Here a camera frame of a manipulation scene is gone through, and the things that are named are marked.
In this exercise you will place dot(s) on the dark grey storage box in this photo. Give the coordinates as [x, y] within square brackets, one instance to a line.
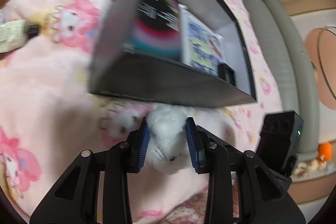
[119, 69]

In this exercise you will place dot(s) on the black square frame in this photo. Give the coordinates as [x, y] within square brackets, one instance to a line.
[227, 74]

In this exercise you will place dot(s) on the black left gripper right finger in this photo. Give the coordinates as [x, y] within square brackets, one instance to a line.
[242, 189]

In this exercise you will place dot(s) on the black colourful circle box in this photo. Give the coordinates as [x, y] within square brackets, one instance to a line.
[157, 28]

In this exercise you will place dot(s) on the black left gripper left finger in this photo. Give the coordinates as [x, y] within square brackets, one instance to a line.
[74, 196]

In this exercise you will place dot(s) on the orange toy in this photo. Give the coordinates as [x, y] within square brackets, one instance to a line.
[325, 152]

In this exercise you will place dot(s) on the grey sofa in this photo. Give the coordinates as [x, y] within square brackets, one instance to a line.
[287, 58]

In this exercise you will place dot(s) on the pink cartoon print blanket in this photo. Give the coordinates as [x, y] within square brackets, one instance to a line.
[48, 117]

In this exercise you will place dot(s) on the black camera device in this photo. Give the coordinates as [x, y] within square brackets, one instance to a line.
[279, 140]

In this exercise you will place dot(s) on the white plush toy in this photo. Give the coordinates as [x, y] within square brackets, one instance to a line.
[168, 151]

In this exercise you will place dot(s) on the cartoon diamond painting kit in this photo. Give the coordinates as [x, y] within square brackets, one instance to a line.
[200, 47]

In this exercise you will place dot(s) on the brown cream tube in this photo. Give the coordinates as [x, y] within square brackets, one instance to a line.
[16, 33]

